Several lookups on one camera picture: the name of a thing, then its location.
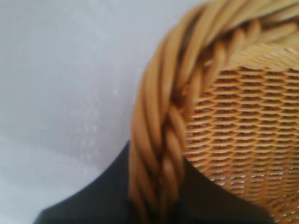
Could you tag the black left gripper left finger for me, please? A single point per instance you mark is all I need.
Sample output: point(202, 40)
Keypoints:
point(93, 200)

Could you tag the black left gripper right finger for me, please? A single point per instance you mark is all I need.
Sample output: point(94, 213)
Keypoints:
point(210, 205)

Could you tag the woven wicker basket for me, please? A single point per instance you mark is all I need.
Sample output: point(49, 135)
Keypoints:
point(245, 116)

